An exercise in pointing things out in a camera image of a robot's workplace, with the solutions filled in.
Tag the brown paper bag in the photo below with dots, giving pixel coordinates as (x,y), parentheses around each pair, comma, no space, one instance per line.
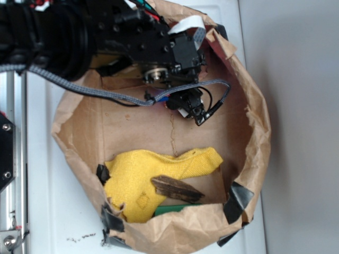
(91,131)

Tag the black tape strip left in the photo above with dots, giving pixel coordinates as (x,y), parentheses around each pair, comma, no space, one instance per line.
(111,222)

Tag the black tape strip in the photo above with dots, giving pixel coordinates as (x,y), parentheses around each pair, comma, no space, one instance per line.
(111,222)
(239,198)

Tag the green block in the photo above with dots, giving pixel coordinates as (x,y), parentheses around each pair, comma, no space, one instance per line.
(171,208)

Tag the aluminium rail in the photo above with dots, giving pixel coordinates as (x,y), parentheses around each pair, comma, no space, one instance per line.
(14,205)

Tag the dark wood piece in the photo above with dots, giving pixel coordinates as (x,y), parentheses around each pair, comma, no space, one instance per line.
(176,189)

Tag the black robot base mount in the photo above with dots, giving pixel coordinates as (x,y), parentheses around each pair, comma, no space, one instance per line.
(8,171)

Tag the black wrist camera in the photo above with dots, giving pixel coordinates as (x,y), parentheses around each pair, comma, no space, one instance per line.
(189,103)

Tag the yellow cloth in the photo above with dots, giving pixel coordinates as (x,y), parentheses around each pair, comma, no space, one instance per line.
(130,189)

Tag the black tape strip right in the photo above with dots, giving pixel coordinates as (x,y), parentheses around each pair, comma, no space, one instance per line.
(239,198)

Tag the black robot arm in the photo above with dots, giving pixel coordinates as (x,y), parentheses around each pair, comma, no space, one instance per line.
(68,38)

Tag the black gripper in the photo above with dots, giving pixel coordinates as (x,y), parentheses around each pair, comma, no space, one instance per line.
(139,44)

